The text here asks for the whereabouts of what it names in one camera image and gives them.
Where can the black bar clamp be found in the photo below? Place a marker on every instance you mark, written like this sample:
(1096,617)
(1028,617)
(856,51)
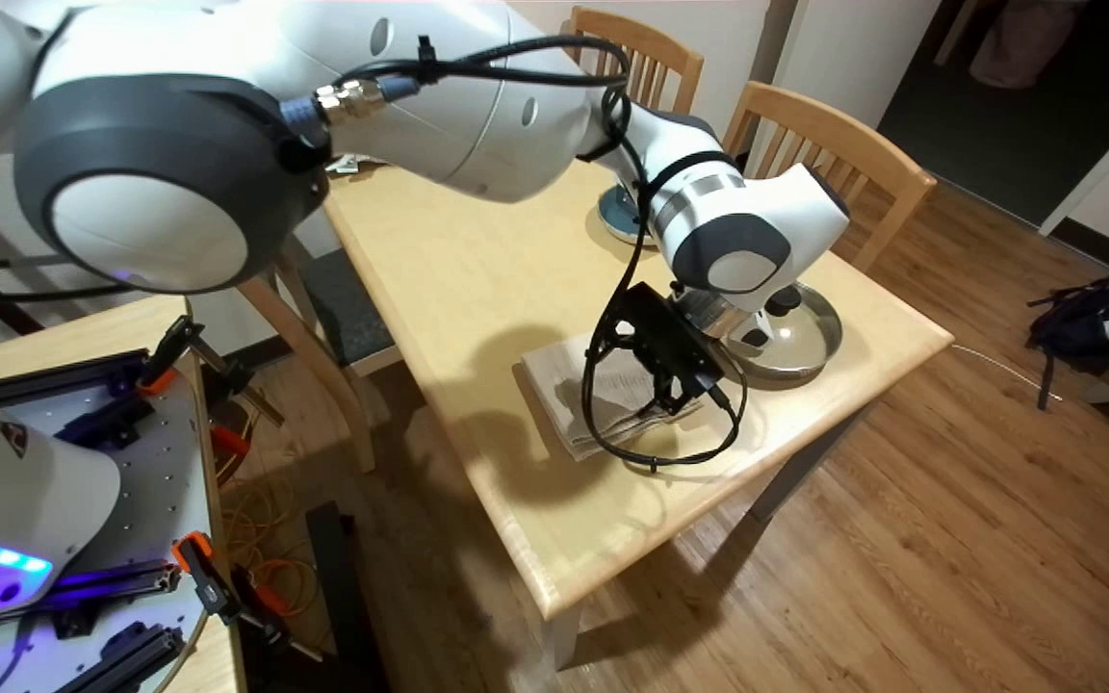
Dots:
(68,372)

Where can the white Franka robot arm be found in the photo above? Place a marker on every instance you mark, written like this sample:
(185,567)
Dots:
(453,116)

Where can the glass pot lid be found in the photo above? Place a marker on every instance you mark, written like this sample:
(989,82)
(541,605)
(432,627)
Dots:
(805,341)

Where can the orange and black clamp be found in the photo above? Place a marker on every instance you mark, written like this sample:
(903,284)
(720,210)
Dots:
(213,573)

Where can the white ribbed towel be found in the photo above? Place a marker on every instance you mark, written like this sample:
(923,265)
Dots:
(557,399)

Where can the wooden chair with grey seat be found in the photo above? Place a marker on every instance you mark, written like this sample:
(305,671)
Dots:
(346,311)

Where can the wooden slat-back dining chair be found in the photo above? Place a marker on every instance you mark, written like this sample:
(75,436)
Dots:
(838,150)
(644,51)

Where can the black stand leg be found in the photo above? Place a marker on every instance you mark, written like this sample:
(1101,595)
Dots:
(345,604)

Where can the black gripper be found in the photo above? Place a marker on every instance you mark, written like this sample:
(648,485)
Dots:
(658,341)

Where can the black bag with white label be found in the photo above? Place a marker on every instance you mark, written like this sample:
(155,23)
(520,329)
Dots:
(1096,323)

